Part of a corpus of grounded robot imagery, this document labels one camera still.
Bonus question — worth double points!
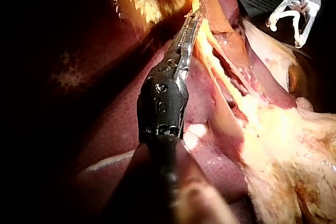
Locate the white clip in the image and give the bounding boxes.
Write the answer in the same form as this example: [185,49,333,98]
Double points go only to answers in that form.
[267,10,302,48]

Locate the left arm instrument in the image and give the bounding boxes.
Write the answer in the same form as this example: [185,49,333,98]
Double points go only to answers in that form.
[136,50,190,138]

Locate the thin tube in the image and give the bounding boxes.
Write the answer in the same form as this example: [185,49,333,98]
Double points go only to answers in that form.
[197,20,254,111]
[209,31,267,103]

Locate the left arm instrument jaw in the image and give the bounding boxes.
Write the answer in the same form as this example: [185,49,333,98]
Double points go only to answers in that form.
[178,18,202,65]
[169,13,198,59]

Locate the pale fatty tissue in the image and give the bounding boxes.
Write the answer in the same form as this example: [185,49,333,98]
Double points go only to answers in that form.
[241,18,300,95]
[182,123,208,152]
[235,95,336,224]

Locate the dark red liver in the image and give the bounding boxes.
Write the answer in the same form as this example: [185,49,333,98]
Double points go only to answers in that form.
[47,0,316,224]

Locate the right arm instrument jaw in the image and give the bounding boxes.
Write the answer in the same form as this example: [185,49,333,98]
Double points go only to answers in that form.
[295,3,320,48]
[266,0,303,27]

